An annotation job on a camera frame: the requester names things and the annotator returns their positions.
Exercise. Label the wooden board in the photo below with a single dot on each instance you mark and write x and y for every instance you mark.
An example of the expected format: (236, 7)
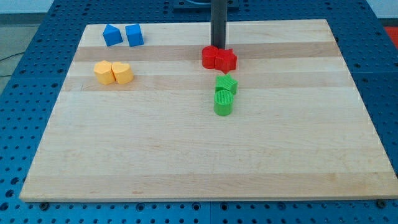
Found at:
(299, 129)

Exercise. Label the red star block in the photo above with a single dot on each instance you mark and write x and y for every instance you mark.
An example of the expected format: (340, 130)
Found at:
(225, 60)

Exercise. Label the green star block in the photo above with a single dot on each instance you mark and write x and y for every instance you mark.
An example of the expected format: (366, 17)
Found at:
(226, 82)

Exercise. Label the red cylinder block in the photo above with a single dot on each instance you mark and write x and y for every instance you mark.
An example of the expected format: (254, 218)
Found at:
(208, 54)

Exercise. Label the green cylinder block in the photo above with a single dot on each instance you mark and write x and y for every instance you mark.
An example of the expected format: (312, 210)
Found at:
(223, 102)

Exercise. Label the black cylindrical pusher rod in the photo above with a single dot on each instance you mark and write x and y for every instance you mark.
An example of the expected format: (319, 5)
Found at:
(218, 21)

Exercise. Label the yellow heart block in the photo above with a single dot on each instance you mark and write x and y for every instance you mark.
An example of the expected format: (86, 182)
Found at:
(122, 72)

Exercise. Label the blue triangle block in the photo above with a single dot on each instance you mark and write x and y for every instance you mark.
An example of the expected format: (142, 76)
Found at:
(112, 35)

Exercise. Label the yellow pentagon block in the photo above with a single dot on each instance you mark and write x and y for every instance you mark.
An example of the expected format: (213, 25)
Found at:
(104, 73)

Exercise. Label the blue cube block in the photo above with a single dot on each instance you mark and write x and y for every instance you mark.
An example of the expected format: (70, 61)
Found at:
(134, 35)

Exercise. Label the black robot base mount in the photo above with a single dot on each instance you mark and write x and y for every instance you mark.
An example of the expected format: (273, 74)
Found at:
(183, 5)

